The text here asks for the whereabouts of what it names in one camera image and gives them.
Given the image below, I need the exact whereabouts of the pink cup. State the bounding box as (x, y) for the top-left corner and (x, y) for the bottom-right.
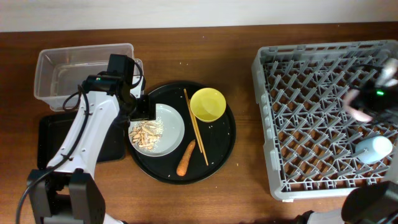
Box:
(343, 90), (373, 123)

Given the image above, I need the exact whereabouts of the blue cup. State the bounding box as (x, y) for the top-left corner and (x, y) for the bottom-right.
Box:
(355, 136), (393, 164)

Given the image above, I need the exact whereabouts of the yellow bowl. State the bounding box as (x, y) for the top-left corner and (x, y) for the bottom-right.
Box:
(190, 88), (227, 123)

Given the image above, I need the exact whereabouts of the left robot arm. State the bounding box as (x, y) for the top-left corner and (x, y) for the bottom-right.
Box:
(16, 54), (156, 223)

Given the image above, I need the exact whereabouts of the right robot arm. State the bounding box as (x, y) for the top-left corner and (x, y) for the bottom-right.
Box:
(293, 78), (397, 224)

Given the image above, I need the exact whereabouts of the grey dishwasher rack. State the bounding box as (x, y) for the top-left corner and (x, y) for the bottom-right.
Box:
(251, 40), (397, 202)

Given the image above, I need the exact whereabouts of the food scraps pile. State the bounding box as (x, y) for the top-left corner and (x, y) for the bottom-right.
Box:
(128, 120), (164, 151)

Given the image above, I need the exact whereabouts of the grey plate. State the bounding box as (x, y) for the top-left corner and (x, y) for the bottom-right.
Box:
(128, 104), (185, 157)

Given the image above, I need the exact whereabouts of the wooden chopstick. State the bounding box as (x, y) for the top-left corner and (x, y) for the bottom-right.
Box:
(183, 88), (209, 166)
(188, 99), (203, 154)

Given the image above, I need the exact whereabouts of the round black serving tray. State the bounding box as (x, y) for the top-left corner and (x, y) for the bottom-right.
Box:
(125, 82), (236, 185)

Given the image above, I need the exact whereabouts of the orange carrot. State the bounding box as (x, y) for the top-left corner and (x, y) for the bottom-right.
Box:
(176, 140), (196, 177)

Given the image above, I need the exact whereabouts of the clear plastic bin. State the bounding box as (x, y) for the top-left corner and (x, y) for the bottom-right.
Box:
(34, 43), (146, 112)

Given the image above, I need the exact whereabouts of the black rectangular tray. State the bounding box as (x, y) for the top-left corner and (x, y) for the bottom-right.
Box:
(37, 112), (125, 170)

